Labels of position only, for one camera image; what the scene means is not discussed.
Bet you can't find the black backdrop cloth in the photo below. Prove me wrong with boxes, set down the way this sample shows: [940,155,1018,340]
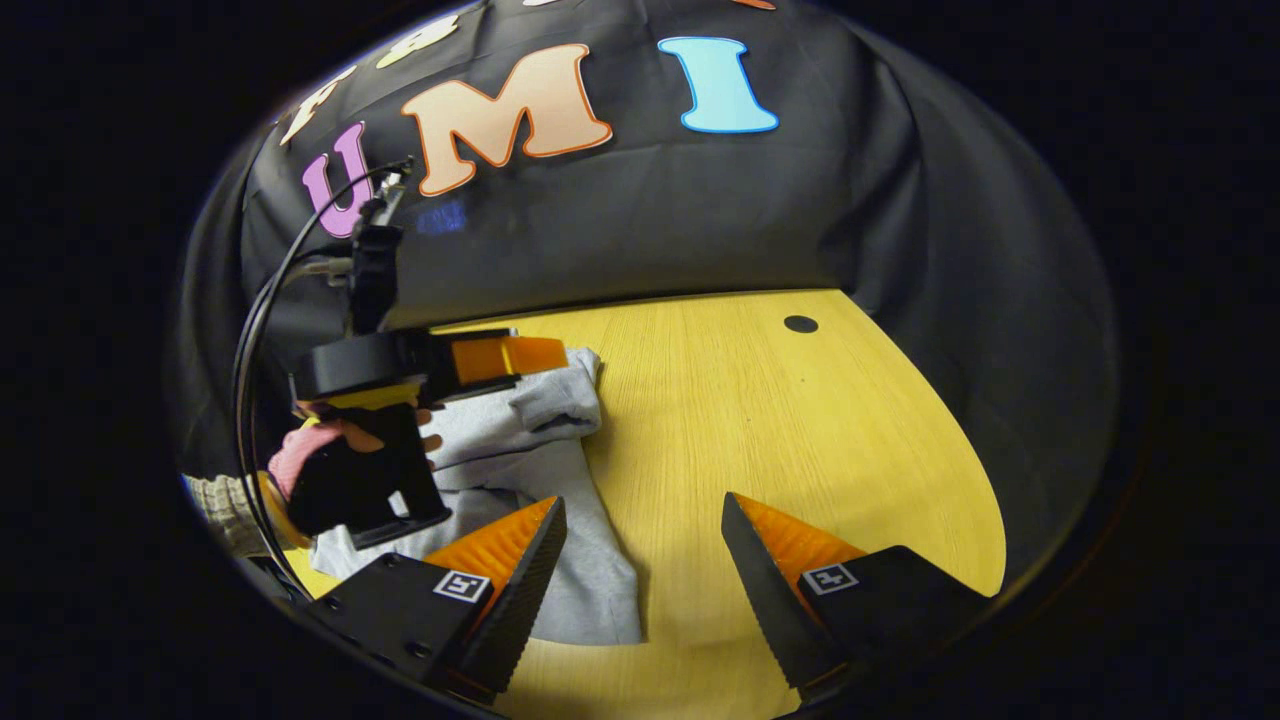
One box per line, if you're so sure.
[175,0,1119,601]

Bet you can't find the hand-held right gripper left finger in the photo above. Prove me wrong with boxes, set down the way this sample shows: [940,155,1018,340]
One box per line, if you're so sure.
[310,496,568,704]

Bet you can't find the black cable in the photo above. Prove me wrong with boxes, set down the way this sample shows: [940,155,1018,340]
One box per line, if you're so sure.
[232,158,416,601]

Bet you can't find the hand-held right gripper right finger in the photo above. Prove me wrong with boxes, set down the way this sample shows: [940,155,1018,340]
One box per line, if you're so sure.
[721,492,993,704]

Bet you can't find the grey zip-neck sweatshirt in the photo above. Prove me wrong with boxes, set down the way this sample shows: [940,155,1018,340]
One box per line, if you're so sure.
[308,347,644,647]

